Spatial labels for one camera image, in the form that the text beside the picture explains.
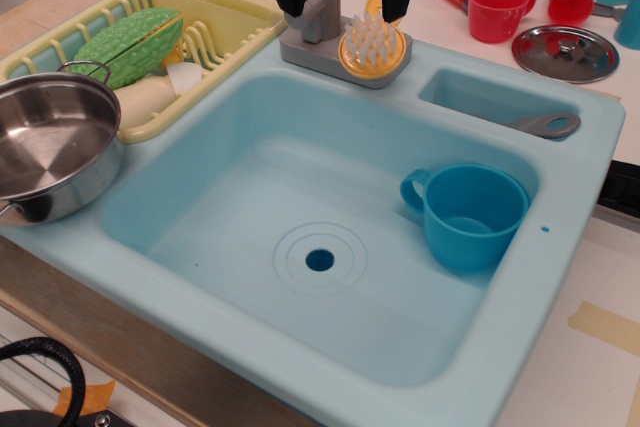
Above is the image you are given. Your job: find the yellow round dish brush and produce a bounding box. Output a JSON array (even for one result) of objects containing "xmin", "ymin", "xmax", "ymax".
[{"xmin": 338, "ymin": 0, "xmax": 410, "ymax": 81}]

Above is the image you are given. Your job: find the steel pot lid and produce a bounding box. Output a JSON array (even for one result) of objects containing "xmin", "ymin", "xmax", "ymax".
[{"xmin": 511, "ymin": 25, "xmax": 620, "ymax": 84}]

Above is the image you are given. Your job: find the stainless steel pot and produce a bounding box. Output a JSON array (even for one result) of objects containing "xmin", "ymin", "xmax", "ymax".
[{"xmin": 1, "ymin": 63, "xmax": 123, "ymax": 227}]

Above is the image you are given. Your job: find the grey toy faucet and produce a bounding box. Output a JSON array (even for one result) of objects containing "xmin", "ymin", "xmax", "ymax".
[{"xmin": 280, "ymin": 0, "xmax": 412, "ymax": 89}]

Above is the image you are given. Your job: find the yellow dish rack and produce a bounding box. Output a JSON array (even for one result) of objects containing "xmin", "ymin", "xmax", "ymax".
[{"xmin": 1, "ymin": 0, "xmax": 286, "ymax": 144}]

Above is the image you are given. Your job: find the red tumbler cup right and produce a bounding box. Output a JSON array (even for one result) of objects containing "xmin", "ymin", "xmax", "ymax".
[{"xmin": 548, "ymin": 0, "xmax": 594, "ymax": 26}]

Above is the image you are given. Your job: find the green toy corn husk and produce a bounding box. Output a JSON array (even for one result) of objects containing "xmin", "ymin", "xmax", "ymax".
[{"xmin": 68, "ymin": 7, "xmax": 183, "ymax": 90}]

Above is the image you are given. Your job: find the cream plastic bottle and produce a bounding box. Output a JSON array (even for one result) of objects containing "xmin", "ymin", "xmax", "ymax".
[{"xmin": 114, "ymin": 76, "xmax": 176, "ymax": 128}]

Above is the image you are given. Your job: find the turquoise cup at edge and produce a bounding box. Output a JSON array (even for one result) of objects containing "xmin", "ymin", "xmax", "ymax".
[{"xmin": 614, "ymin": 0, "xmax": 640, "ymax": 50}]

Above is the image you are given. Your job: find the blue plastic cup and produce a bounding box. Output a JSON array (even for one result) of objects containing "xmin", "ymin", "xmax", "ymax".
[{"xmin": 400, "ymin": 163, "xmax": 529, "ymax": 274}]

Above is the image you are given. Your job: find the light blue toy sink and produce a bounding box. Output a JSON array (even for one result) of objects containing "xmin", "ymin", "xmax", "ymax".
[{"xmin": 2, "ymin": 42, "xmax": 625, "ymax": 426}]

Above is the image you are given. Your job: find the red cup with handle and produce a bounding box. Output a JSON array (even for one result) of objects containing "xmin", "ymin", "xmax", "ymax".
[{"xmin": 467, "ymin": 0, "xmax": 537, "ymax": 43}]

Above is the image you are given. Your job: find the grey plastic utensil handle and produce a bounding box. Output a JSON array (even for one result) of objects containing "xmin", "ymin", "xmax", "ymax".
[{"xmin": 505, "ymin": 113, "xmax": 581, "ymax": 140}]

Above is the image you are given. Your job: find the black cable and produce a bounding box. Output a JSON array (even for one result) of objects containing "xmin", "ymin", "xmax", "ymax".
[{"xmin": 0, "ymin": 337, "xmax": 87, "ymax": 427}]

